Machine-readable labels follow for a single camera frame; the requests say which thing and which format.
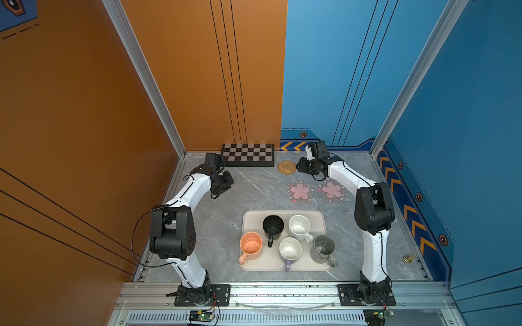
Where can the black white chessboard box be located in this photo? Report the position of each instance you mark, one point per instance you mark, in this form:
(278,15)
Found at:
(248,155)

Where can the pink flower coaster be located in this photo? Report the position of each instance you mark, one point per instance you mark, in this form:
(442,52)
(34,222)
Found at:
(332,191)
(299,191)

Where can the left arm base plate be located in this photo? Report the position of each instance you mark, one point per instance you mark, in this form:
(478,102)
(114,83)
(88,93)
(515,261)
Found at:
(220,294)

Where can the grey mug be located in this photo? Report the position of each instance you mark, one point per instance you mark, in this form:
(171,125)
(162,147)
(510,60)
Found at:
(322,251)

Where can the small brass bell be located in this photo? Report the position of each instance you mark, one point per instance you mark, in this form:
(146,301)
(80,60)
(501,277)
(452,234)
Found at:
(408,258)

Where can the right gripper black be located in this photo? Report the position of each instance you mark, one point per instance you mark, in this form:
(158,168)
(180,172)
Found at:
(302,161)

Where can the beige plastic tray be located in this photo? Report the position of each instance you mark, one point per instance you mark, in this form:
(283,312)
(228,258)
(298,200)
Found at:
(269,258)

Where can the orange pink mug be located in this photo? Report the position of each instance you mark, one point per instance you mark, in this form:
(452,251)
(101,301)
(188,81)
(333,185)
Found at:
(251,245)

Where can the woven rattan round coaster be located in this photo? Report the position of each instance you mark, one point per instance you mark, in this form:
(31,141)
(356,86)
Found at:
(287,167)

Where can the left green circuit board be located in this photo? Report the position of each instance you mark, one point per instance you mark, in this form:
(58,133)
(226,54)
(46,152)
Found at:
(201,317)

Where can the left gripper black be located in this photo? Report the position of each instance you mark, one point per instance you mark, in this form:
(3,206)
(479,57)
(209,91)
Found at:
(229,182)

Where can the white mug purple handle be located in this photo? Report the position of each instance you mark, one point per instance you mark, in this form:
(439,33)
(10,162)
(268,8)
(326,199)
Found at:
(290,250)

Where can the right green circuit board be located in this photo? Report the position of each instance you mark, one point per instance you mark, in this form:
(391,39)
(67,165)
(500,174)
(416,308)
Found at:
(377,318)

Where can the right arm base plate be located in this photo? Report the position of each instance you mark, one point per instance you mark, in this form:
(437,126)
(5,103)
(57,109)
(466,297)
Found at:
(349,295)

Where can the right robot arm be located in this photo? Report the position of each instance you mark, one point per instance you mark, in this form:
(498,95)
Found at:
(373,213)

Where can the black mug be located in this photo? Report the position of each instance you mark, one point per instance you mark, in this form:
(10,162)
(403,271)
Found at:
(273,226)

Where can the green circuit board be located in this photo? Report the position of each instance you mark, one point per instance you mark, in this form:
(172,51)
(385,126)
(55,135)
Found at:
(201,317)
(377,318)

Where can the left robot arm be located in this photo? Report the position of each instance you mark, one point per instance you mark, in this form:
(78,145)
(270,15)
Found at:
(173,235)

